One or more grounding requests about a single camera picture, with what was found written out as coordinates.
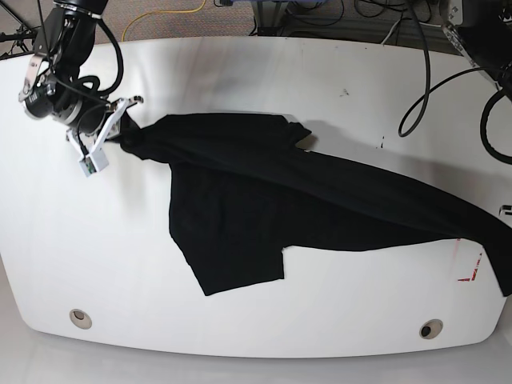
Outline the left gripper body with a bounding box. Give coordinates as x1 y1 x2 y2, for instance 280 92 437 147
498 205 512 215

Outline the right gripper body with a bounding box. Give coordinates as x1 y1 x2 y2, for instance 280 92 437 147
66 95 143 161

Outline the black T-shirt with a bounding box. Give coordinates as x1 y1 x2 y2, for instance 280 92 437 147
118 114 511 296

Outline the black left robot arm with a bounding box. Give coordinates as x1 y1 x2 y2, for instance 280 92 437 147
439 0 511 165

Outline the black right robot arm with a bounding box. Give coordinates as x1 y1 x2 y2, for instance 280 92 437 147
18 1 143 176

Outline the red tape marking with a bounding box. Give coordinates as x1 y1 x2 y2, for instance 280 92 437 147
454 239 484 282

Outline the black tripod stand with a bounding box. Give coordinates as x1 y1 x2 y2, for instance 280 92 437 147
1 1 41 61

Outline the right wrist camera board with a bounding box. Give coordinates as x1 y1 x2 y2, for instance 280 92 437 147
78 151 109 177

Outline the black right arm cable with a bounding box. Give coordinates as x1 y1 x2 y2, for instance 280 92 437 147
71 19 125 101

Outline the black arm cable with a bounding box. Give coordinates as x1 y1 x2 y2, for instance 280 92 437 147
71 19 125 101
397 0 512 163

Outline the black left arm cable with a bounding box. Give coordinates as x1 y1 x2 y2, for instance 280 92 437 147
397 0 512 163

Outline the yellow cable on floor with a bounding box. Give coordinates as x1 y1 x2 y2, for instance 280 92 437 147
122 0 207 42

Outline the right table cable grommet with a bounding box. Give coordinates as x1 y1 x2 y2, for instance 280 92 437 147
419 319 443 340

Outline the table cable grommet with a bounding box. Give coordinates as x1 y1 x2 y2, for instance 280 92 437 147
419 319 443 340
69 309 92 330

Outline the left table cable grommet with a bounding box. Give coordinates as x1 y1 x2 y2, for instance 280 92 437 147
69 309 92 330

